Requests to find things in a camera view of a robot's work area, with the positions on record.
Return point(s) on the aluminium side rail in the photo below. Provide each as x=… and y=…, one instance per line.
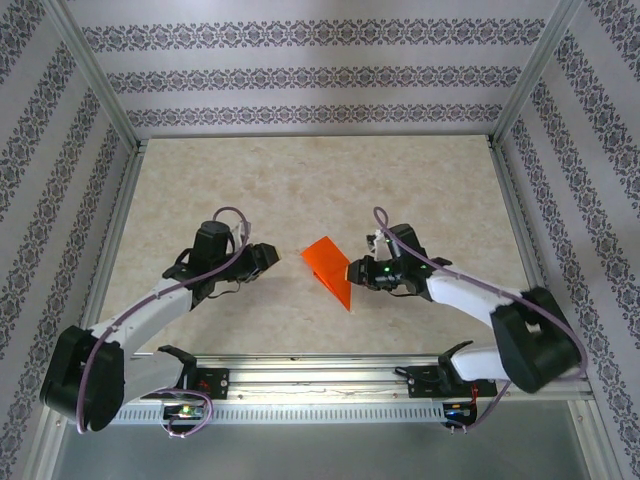
x=518, y=225
x=117, y=225

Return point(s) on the aluminium frame post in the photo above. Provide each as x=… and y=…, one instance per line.
x=539, y=65
x=97, y=75

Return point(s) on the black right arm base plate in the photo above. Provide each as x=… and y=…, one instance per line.
x=425, y=382

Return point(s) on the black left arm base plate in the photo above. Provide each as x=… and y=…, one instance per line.
x=215, y=385

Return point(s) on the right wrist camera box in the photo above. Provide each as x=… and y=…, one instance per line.
x=378, y=243

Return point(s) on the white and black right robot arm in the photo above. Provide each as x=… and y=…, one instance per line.
x=465, y=297

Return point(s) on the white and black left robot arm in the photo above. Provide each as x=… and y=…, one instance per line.
x=150, y=321

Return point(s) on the small controller board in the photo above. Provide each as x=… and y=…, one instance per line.
x=182, y=411
x=457, y=412

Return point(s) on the orange paper sheet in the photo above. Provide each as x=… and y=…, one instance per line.
x=330, y=265

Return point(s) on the grey metal shelf plate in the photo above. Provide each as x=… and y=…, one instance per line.
x=320, y=450

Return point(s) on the aluminium mounting rail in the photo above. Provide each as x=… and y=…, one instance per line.
x=320, y=380

